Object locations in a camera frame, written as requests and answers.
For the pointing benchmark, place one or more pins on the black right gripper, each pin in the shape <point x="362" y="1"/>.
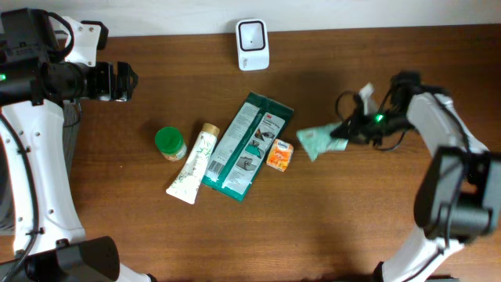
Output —
<point x="353" y="131"/>

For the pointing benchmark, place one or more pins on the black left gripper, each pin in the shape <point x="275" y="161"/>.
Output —
<point x="116" y="81"/>

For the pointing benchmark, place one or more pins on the light green wipes packet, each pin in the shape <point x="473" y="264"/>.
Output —
<point x="317" y="140"/>

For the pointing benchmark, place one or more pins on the green lid jar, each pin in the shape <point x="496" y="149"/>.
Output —
<point x="170" y="143"/>

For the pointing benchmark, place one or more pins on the orange tissue pack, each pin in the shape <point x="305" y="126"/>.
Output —
<point x="280" y="155"/>

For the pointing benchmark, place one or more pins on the green 3M gloves package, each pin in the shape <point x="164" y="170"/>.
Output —
<point x="244" y="147"/>

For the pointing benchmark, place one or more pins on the white bamboo print tube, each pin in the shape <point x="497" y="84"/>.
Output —
<point x="186" y="185"/>

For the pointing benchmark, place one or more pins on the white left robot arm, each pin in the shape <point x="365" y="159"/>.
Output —
<point x="47" y="60"/>

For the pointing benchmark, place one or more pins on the white barcode scanner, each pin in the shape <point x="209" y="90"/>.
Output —
<point x="252" y="44"/>

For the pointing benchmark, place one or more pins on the dark grey plastic basket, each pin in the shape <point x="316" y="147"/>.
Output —
<point x="72" y="115"/>

